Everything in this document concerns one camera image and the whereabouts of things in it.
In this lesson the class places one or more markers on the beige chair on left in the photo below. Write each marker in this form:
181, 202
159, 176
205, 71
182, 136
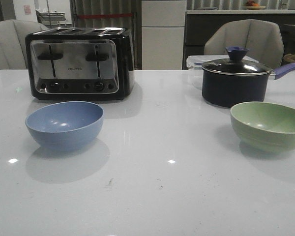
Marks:
12, 42

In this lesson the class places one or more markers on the black chrome four-slot toaster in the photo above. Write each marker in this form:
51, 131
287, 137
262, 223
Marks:
90, 64

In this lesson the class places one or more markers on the green bowl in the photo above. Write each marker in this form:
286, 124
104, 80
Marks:
266, 126

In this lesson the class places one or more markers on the beige chair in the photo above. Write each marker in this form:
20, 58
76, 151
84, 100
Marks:
262, 38
12, 42

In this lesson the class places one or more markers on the dark blue saucepan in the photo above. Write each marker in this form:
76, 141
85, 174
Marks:
228, 90

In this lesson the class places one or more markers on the glass pot lid blue knob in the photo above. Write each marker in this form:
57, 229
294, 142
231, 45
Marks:
235, 64

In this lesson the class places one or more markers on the blue bowl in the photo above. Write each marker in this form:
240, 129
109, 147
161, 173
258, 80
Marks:
66, 126

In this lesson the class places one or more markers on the white cabinet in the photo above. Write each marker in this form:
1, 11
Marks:
163, 24

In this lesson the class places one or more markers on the fruit bowl on counter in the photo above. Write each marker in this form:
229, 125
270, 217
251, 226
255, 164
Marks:
252, 5

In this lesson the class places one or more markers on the clear plastic food container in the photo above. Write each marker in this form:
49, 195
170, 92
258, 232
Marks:
194, 62

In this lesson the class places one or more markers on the dark counter unit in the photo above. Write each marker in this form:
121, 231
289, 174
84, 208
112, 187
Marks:
200, 26

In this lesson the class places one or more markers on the beige chair on right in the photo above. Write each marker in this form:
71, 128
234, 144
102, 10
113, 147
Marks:
262, 38

